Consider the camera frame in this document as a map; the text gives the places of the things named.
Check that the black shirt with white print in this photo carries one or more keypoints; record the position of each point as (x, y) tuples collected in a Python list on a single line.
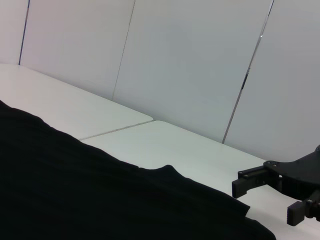
[(75, 190)]

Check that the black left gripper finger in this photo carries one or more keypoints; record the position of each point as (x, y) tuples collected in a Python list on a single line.
[(240, 187), (295, 215)]

